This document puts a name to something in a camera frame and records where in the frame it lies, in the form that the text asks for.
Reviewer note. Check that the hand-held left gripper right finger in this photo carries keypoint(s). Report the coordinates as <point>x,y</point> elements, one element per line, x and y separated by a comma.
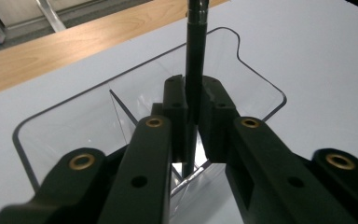
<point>261,174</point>

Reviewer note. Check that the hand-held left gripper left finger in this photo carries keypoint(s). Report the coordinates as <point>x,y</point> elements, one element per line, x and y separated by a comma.
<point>149,161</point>

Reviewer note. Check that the clear acrylic organizer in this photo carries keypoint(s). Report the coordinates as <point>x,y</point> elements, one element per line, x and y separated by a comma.
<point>74,130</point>

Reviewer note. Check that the black pen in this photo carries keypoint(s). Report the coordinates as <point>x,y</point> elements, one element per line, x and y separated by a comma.
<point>195,46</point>

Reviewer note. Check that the wooden table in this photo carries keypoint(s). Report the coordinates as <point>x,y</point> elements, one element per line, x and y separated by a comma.
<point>59,46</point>

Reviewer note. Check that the metal floor rail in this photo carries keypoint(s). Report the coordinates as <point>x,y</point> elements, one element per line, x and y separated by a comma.
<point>51,15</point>

